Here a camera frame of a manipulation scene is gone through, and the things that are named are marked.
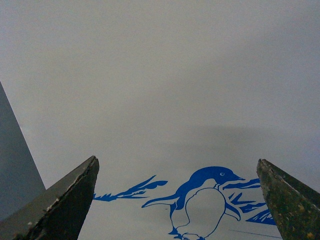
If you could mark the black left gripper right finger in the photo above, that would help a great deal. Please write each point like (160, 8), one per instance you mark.
(294, 206)

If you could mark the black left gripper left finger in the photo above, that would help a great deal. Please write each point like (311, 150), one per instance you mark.
(58, 213)

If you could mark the white blue chest freezer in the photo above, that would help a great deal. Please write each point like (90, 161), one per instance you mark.
(157, 90)

